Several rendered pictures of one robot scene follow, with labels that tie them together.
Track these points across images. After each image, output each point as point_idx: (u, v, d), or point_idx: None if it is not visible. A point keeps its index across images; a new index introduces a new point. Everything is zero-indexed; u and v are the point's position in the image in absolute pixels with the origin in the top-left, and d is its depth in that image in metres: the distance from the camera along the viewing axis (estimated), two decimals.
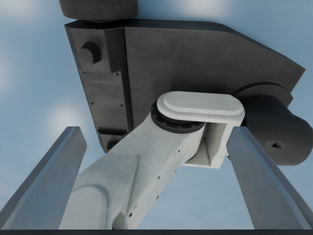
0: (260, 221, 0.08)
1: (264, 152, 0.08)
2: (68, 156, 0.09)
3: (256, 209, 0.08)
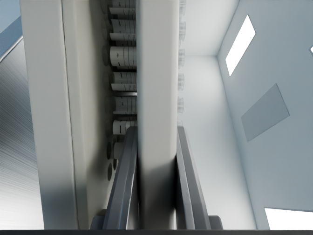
0: (177, 221, 0.08)
1: (187, 152, 0.08)
2: None
3: (177, 209, 0.08)
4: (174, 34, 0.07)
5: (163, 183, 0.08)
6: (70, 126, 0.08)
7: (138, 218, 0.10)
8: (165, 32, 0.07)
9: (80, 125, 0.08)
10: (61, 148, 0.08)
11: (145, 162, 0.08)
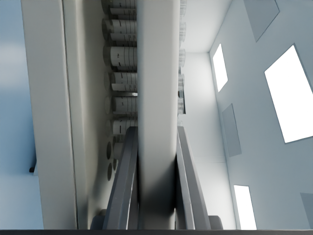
0: (177, 221, 0.08)
1: (187, 152, 0.08)
2: (138, 156, 0.09)
3: (176, 209, 0.08)
4: (174, 34, 0.07)
5: (163, 183, 0.08)
6: (70, 126, 0.08)
7: (138, 218, 0.10)
8: (165, 32, 0.07)
9: (80, 125, 0.08)
10: (61, 148, 0.08)
11: (145, 162, 0.08)
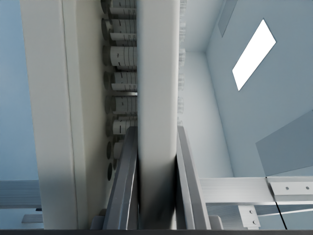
0: (177, 221, 0.08)
1: (187, 152, 0.08)
2: None
3: (176, 209, 0.08)
4: (174, 34, 0.07)
5: (163, 183, 0.08)
6: (70, 126, 0.08)
7: (138, 218, 0.10)
8: (165, 32, 0.07)
9: (80, 125, 0.08)
10: (61, 148, 0.08)
11: (145, 162, 0.08)
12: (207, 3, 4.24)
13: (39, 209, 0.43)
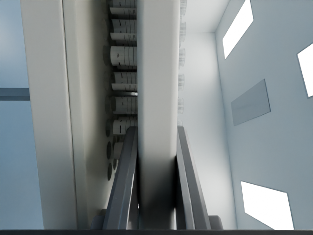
0: (177, 221, 0.08)
1: (187, 152, 0.08)
2: (138, 156, 0.09)
3: (177, 209, 0.08)
4: (175, 34, 0.07)
5: (163, 183, 0.08)
6: (70, 126, 0.08)
7: (138, 218, 0.10)
8: (165, 32, 0.07)
9: (80, 125, 0.08)
10: (61, 148, 0.08)
11: (145, 162, 0.08)
12: None
13: None
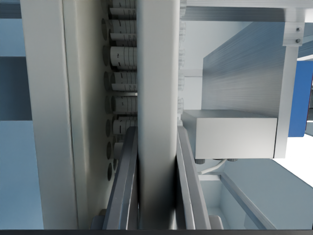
0: (177, 221, 0.08)
1: (187, 152, 0.08)
2: None
3: (177, 209, 0.08)
4: (174, 34, 0.07)
5: (163, 183, 0.08)
6: (70, 126, 0.08)
7: (138, 218, 0.10)
8: (165, 32, 0.07)
9: (80, 125, 0.08)
10: (61, 148, 0.08)
11: (145, 162, 0.08)
12: None
13: None
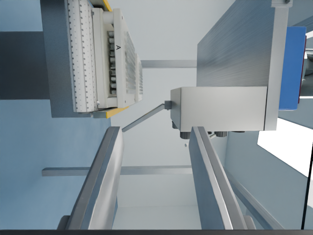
0: (204, 221, 0.08)
1: (212, 152, 0.08)
2: (115, 156, 0.09)
3: (202, 209, 0.08)
4: (121, 56, 0.41)
5: (120, 85, 0.41)
6: (102, 73, 0.41)
7: (117, 97, 0.43)
8: (119, 56, 0.40)
9: (105, 73, 0.41)
10: (101, 78, 0.41)
11: (117, 80, 0.41)
12: None
13: None
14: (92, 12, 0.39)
